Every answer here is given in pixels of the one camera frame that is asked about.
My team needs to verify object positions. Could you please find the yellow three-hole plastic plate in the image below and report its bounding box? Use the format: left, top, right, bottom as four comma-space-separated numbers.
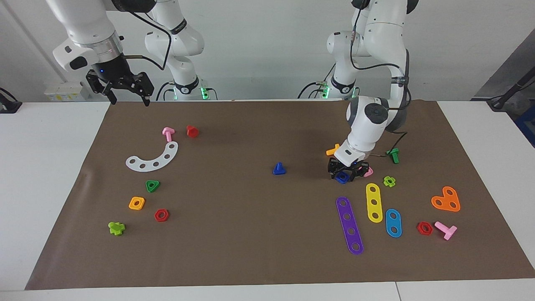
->
366, 183, 383, 223

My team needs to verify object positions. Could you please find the purple four-hole plastic strip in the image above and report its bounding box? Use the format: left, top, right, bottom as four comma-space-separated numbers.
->
336, 196, 364, 255

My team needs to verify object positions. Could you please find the white power strip box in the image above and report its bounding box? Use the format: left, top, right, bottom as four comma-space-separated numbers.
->
44, 82, 92, 102

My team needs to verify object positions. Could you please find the blue two-hole plastic plate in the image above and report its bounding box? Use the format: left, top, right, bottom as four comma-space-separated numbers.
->
385, 209, 403, 238

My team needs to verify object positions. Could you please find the white curved perforated plate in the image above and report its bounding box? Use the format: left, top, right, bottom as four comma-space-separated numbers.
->
125, 141, 179, 172

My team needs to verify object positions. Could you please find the brown table mat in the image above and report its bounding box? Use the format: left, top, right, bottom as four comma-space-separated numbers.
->
25, 100, 535, 290

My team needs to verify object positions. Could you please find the orange heart-shaped plastic plate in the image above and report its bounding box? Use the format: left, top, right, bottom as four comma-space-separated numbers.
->
431, 186, 461, 212

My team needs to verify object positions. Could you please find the black table clamp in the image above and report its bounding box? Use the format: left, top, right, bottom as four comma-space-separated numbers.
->
0, 87, 23, 114

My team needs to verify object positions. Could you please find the blue crate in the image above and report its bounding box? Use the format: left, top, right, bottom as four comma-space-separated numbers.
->
513, 107, 535, 147

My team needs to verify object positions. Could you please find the black stand pole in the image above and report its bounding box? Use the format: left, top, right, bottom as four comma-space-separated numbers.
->
487, 67, 535, 111

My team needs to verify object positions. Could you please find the black right base cable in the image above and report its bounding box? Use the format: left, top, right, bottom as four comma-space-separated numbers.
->
156, 81, 174, 101

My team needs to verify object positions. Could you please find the black base cable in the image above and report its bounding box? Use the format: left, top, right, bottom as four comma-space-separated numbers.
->
156, 81, 174, 101
298, 82, 326, 99

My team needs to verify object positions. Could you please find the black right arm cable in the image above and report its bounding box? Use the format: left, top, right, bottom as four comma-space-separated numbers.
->
123, 10, 172, 71

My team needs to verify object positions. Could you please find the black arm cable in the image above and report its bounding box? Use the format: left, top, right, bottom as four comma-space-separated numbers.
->
349, 8, 412, 158
123, 10, 172, 71

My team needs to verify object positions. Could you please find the black left base cable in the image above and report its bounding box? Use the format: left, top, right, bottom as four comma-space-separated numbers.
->
298, 82, 326, 99

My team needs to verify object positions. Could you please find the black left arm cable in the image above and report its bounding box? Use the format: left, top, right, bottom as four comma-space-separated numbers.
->
349, 8, 412, 158

